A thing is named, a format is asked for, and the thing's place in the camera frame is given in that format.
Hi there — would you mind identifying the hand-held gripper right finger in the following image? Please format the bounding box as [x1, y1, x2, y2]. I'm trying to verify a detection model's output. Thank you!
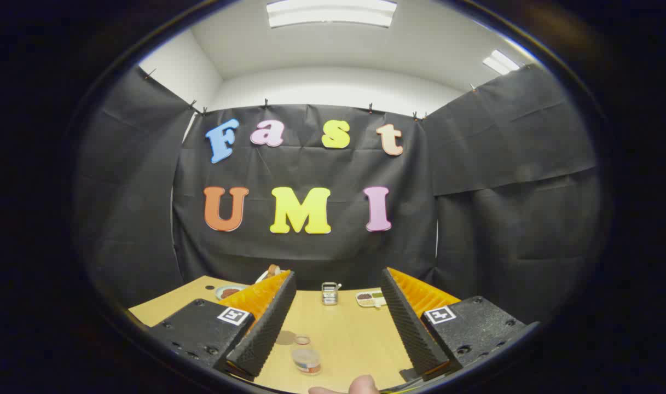
[380, 267, 540, 384]

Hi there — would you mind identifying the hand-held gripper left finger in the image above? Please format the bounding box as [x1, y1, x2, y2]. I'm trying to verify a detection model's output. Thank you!
[147, 269, 298, 383]

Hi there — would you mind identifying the clear plastic juice bottle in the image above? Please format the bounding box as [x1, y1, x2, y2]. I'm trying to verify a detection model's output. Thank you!
[291, 334, 323, 376]

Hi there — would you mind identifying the white divided snack tray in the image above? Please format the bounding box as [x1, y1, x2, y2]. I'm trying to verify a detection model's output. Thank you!
[356, 290, 387, 308]

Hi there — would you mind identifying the pale green plate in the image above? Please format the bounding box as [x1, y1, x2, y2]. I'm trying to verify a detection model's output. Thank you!
[215, 285, 249, 301]

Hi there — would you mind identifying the wooden table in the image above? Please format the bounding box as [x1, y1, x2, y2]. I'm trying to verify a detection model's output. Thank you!
[128, 275, 421, 393]

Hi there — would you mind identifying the small ceiling light panel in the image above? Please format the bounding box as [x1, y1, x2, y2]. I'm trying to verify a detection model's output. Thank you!
[482, 49, 521, 76]

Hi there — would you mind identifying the long ceiling light panel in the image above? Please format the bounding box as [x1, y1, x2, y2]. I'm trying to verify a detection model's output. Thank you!
[266, 0, 398, 29]

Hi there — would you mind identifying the metal wire utensil holder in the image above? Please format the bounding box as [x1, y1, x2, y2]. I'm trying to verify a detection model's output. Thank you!
[321, 282, 343, 306]

